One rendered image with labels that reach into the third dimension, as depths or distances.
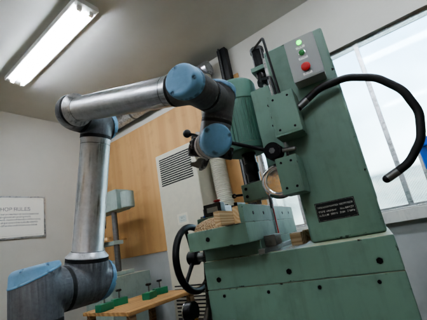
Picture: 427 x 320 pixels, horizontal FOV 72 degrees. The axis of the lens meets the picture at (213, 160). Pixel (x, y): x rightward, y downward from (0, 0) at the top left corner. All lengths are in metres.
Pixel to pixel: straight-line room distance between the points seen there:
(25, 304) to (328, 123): 1.08
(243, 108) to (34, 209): 3.11
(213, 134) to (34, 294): 0.71
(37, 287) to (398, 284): 1.00
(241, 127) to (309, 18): 1.88
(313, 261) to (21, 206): 3.38
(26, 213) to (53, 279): 2.80
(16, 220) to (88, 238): 2.68
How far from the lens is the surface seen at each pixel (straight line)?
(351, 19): 2.77
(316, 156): 1.04
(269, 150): 1.02
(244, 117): 1.19
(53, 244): 3.95
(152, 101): 0.83
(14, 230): 3.81
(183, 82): 0.74
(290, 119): 1.00
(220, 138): 0.82
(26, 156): 4.06
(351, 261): 0.91
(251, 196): 1.16
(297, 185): 0.94
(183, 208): 2.79
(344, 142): 1.04
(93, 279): 1.18
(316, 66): 1.07
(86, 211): 1.18
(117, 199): 3.29
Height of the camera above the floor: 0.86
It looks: 15 degrees up
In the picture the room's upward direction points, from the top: 10 degrees counter-clockwise
